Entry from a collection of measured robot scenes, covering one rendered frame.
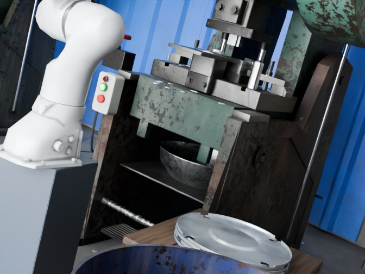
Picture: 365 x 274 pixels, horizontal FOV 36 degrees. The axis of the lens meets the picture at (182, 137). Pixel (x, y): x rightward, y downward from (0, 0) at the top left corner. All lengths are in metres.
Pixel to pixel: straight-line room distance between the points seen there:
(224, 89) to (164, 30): 1.79
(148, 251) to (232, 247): 0.42
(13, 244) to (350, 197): 2.00
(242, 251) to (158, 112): 0.72
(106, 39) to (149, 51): 2.37
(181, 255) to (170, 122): 0.93
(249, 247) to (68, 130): 0.51
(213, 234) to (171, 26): 2.36
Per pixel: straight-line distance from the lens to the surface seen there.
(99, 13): 1.30
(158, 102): 1.89
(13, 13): 3.21
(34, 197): 1.37
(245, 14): 1.93
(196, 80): 1.88
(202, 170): 1.92
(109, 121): 1.95
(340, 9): 1.63
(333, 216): 3.06
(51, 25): 1.39
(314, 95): 2.12
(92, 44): 1.30
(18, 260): 1.44
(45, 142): 1.32
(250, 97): 1.81
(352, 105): 3.01
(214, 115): 1.77
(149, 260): 0.96
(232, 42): 2.00
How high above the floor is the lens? 0.84
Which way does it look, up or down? 11 degrees down
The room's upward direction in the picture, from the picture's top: 15 degrees clockwise
